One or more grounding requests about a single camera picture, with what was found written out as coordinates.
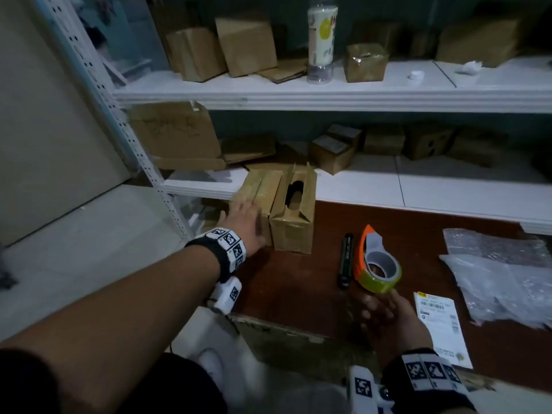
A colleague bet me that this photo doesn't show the open cardboard box with cutout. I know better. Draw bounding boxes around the open cardboard box with cutout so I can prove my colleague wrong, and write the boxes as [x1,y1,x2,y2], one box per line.
[269,163,318,255]

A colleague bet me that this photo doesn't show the white metal storage rack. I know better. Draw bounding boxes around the white metal storage rack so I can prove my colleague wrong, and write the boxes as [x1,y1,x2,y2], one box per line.
[39,0,552,242]

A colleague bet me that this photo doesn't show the black shorts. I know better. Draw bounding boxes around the black shorts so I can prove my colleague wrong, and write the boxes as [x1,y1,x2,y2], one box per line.
[116,352,227,414]

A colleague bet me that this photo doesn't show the plastic bottle with white label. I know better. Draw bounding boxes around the plastic bottle with white label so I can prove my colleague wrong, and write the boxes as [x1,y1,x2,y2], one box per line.
[306,0,339,85]

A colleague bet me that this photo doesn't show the person's left forearm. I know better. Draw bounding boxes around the person's left forearm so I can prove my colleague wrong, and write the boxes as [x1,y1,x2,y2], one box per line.
[0,245,221,414]

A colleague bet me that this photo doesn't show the small folded cardboard piece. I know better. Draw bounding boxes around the small folded cardboard piece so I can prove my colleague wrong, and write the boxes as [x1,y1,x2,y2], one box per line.
[258,59,309,85]

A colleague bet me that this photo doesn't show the clear bubble wrap sheet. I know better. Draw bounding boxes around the clear bubble wrap sheet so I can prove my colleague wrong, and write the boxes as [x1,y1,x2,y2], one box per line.
[443,228,540,266]
[439,253,552,331]

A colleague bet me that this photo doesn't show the plastic wrapped cardboard base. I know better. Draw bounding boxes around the plastic wrapped cardboard base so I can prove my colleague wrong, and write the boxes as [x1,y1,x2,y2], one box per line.
[231,313,376,375]

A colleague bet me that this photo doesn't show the white shipping label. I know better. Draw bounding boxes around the white shipping label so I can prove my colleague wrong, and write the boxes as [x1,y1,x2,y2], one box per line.
[413,292,474,370]

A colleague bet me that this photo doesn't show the person's right hand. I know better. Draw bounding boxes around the person's right hand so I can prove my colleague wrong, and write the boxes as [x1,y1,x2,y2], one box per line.
[360,289,432,363]

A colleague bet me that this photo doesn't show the dark green utility knife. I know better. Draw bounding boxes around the dark green utility knife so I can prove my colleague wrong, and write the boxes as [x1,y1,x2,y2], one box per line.
[338,233,354,290]

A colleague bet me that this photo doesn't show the black wristband with marker tags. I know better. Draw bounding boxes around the black wristband with marker tags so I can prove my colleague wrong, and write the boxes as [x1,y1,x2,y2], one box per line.
[185,227,247,283]
[381,348,477,414]

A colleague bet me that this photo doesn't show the reddish brown wooden board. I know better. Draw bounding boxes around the reddish brown wooden board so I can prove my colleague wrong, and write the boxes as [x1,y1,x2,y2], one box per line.
[232,200,552,393]

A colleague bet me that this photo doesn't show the orange tape dispenser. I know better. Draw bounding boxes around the orange tape dispenser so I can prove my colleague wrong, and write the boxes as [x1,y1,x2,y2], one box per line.
[354,224,403,294]

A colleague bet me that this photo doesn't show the taped cardboard parcel box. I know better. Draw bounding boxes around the taped cardboard parcel box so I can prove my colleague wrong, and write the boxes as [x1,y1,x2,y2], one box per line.
[231,169,283,246]

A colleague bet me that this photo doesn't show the person's left hand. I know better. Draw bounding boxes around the person's left hand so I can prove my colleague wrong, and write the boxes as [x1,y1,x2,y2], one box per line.
[217,198,266,259]

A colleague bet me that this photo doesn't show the white shoe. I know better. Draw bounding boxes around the white shoe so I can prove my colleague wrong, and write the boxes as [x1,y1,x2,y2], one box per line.
[197,347,227,386]

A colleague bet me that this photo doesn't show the pale blue poster panel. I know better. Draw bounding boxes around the pale blue poster panel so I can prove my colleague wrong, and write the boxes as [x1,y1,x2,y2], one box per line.
[79,0,171,85]

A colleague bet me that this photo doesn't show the large flat cardboard sheet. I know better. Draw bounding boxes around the large flat cardboard sheet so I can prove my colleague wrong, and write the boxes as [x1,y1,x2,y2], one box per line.
[129,101,227,172]

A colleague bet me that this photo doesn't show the folded flat cardboard carton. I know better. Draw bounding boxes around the folded flat cardboard carton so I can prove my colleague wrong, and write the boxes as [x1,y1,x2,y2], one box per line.
[221,135,277,164]

